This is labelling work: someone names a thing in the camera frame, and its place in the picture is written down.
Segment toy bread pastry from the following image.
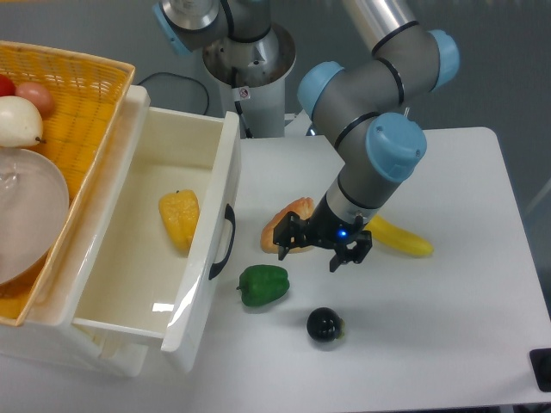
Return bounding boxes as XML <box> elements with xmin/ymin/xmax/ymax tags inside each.
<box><xmin>260</xmin><ymin>197</ymin><xmax>314</xmax><ymax>254</ymax></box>

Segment red tomato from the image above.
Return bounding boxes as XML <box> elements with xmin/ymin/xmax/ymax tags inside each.
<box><xmin>0</xmin><ymin>74</ymin><xmax>16</xmax><ymax>97</ymax></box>

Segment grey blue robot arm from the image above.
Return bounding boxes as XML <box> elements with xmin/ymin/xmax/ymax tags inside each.
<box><xmin>152</xmin><ymin>1</ymin><xmax>460</xmax><ymax>269</ymax></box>

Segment black corner object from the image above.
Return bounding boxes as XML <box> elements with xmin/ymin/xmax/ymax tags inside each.
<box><xmin>529</xmin><ymin>348</ymin><xmax>551</xmax><ymax>392</ymax></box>

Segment white drawer cabinet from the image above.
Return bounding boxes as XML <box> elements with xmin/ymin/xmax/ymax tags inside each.
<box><xmin>1</xmin><ymin>86</ymin><xmax>150</xmax><ymax>373</ymax></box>

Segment yellow banana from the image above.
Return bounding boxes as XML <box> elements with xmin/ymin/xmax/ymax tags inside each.
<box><xmin>364</xmin><ymin>215</ymin><xmax>434</xmax><ymax>258</ymax></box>

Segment dark purple eggplant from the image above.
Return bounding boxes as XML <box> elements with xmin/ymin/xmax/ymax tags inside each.
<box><xmin>306</xmin><ymin>307</ymin><xmax>345</xmax><ymax>344</ymax></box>

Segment beige plate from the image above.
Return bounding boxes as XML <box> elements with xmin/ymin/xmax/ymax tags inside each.
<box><xmin>1</xmin><ymin>149</ymin><xmax>70</xmax><ymax>284</ymax></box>

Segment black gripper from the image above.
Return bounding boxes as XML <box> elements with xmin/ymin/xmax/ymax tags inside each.
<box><xmin>273</xmin><ymin>201</ymin><xmax>373</xmax><ymax>273</ymax></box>

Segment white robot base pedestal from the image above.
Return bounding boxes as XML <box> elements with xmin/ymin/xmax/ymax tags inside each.
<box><xmin>202</xmin><ymin>23</ymin><xmax>296</xmax><ymax>138</ymax></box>

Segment green bell pepper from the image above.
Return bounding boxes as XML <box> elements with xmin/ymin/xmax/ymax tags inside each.
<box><xmin>236</xmin><ymin>264</ymin><xmax>290</xmax><ymax>307</ymax></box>

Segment yellow bell pepper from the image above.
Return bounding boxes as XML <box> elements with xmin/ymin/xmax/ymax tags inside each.
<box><xmin>158</xmin><ymin>189</ymin><xmax>200</xmax><ymax>254</ymax></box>

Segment pink peach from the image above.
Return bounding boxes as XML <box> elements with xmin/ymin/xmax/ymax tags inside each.
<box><xmin>15</xmin><ymin>82</ymin><xmax>55</xmax><ymax>117</ymax></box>

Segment yellow woven basket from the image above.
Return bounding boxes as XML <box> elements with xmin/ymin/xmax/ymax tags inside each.
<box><xmin>1</xmin><ymin>40</ymin><xmax>135</xmax><ymax>327</ymax></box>

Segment black cable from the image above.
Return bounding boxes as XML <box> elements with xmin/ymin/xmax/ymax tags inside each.
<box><xmin>136</xmin><ymin>71</ymin><xmax>210</xmax><ymax>116</ymax></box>

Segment white pear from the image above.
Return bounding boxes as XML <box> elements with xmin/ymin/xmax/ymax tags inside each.
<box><xmin>1</xmin><ymin>96</ymin><xmax>43</xmax><ymax>148</ymax></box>

